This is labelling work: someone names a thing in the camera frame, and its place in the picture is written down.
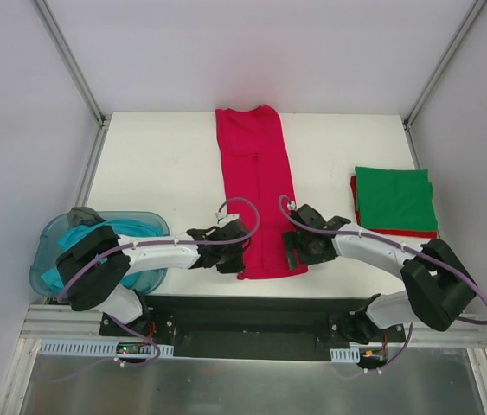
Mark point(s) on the magenta t shirt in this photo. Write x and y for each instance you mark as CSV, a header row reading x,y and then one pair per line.
x,y
255,166

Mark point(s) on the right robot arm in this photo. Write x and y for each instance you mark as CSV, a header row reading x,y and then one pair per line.
x,y
437,287

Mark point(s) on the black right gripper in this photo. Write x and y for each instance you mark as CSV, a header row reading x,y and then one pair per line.
x,y
291,247

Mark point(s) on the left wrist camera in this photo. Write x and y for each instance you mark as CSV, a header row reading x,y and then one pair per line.
x,y
222,217

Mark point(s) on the left aluminium frame post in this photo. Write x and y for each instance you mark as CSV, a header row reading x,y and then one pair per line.
x,y
62,47

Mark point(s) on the right aluminium frame post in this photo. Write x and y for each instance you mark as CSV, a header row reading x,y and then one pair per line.
x,y
466,25

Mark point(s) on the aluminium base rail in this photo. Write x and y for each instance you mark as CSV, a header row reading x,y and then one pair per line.
x,y
44,321

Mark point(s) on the left white cable duct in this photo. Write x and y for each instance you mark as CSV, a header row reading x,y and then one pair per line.
x,y
88,348

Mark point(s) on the folded red t shirt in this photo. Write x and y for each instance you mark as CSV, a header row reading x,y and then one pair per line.
x,y
394,232

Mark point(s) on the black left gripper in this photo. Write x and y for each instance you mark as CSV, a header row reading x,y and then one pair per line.
x,y
238,244

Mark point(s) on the translucent blue plastic basket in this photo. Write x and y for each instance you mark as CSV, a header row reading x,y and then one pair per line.
x,y
48,252

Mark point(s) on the folded green t shirt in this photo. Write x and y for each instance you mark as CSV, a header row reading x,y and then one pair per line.
x,y
395,199

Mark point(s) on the aluminium frame post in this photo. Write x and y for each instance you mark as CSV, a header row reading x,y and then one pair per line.
x,y
62,47
466,25

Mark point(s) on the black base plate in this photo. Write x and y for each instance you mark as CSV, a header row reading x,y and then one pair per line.
x,y
252,328

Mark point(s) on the teal t shirt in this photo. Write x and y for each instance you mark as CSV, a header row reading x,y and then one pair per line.
x,y
128,227

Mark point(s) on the white cable duct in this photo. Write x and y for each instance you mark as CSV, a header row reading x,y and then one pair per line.
x,y
345,355
88,348

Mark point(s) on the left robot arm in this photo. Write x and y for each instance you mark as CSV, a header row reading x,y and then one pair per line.
x,y
93,269

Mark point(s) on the grey cloth in basket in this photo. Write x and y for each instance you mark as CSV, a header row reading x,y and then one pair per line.
x,y
83,216

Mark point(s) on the right white cable duct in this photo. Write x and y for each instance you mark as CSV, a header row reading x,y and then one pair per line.
x,y
345,355

